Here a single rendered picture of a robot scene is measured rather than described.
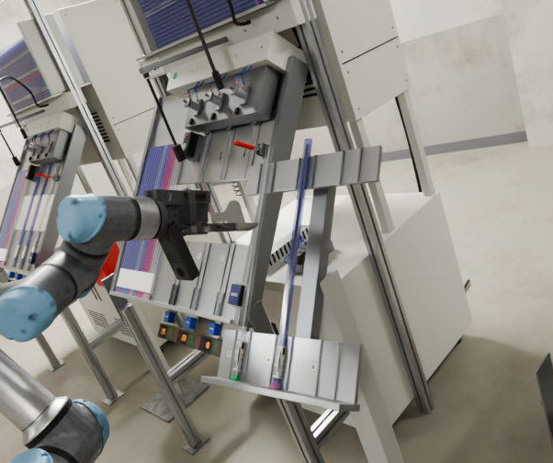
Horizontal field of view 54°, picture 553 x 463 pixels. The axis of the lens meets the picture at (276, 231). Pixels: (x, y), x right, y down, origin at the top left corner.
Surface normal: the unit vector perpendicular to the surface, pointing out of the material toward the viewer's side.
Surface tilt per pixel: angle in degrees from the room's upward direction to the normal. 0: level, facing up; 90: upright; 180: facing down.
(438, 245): 90
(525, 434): 0
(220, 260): 48
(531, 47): 90
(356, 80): 90
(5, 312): 90
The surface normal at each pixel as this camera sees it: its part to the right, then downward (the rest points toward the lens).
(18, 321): -0.18, 0.41
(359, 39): 0.67, 0.03
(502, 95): -0.56, 0.47
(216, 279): -0.71, -0.24
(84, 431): 0.72, -0.56
